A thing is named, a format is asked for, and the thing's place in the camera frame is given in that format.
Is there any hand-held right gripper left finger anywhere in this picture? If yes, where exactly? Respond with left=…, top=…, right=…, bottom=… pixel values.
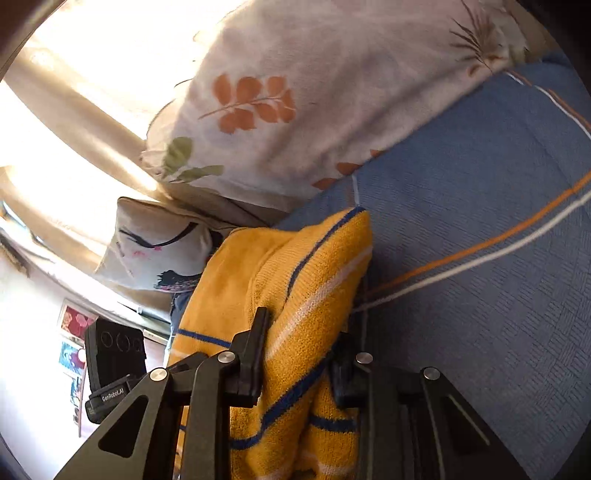
left=53, top=307, right=271, bottom=480

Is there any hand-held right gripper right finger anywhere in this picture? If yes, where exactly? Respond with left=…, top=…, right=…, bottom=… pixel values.
left=329, top=331, right=532, bottom=480

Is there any yellow striped knit sweater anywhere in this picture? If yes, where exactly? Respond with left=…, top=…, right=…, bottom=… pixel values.
left=167, top=207, right=374, bottom=480

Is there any beige cushion with figure print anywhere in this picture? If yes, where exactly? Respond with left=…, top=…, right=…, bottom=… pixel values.
left=95, top=196, right=218, bottom=294

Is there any blue quilted bed sheet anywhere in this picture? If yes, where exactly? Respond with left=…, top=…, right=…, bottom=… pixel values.
left=270, top=51, right=591, bottom=480

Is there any white leaf print pillow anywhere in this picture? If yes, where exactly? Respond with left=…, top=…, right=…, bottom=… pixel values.
left=140, top=0, right=529, bottom=201

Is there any blue wall picture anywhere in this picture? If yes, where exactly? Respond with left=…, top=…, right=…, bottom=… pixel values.
left=58, top=339, right=88, bottom=376

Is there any red flower wall picture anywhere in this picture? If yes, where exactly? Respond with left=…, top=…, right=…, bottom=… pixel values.
left=59, top=302, right=99, bottom=339

